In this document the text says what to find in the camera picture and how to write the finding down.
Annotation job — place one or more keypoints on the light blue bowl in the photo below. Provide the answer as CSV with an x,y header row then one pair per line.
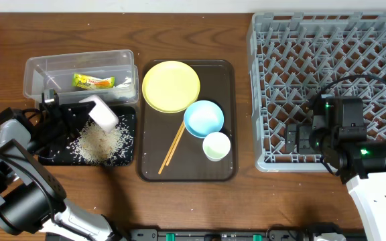
x,y
202,118

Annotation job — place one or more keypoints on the yellow plate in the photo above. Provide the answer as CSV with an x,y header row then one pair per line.
x,y
170,86

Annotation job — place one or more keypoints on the green orange snack wrapper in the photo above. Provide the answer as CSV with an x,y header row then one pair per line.
x,y
92,83

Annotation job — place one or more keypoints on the pile of rice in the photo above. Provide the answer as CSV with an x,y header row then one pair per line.
x,y
96,147

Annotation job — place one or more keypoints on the white cup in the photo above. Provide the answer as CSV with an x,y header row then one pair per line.
x,y
216,146

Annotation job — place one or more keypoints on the black plastic tray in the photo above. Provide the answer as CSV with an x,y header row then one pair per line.
x,y
57,153

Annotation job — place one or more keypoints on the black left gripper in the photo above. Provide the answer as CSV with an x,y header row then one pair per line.
x,y
68,118

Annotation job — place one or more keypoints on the white pink bowl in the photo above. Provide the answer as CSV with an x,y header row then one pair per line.
x,y
101,114

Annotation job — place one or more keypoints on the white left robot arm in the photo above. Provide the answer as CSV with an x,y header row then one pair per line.
x,y
31,198

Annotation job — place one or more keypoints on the grey dishwasher rack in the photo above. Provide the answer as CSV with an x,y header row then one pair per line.
x,y
291,56

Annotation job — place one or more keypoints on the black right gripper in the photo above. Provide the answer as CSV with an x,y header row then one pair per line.
x,y
305,130

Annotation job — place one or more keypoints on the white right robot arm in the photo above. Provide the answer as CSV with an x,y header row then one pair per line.
x,y
358,162

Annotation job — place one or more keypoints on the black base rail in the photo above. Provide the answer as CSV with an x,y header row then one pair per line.
x,y
277,234

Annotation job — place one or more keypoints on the clear plastic bin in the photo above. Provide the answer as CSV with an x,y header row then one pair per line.
x,y
57,71

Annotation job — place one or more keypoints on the brown serving tray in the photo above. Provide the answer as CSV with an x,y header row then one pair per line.
x,y
189,163

